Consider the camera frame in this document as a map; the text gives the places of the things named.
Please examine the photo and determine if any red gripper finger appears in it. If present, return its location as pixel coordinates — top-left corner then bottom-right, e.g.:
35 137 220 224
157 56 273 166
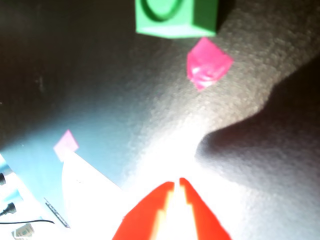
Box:
111 181 175 240
179 177 232 240

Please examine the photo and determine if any green cube with round recess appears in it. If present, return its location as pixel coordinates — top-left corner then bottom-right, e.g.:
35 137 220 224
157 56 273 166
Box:
135 0 218 39

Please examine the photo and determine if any white paper sheet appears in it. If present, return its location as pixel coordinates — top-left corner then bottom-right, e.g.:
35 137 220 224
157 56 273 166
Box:
61 149 126 227

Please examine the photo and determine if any black dashed scale strip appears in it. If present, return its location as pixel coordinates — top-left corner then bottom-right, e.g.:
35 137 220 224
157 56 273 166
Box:
43 196 71 229

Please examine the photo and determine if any pink tape square marker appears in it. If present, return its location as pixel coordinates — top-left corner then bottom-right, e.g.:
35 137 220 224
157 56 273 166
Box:
52 129 80 162
186 36 235 92

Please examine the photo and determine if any thin black cable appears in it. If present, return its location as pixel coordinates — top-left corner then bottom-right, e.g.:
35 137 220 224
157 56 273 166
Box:
0 218 55 225

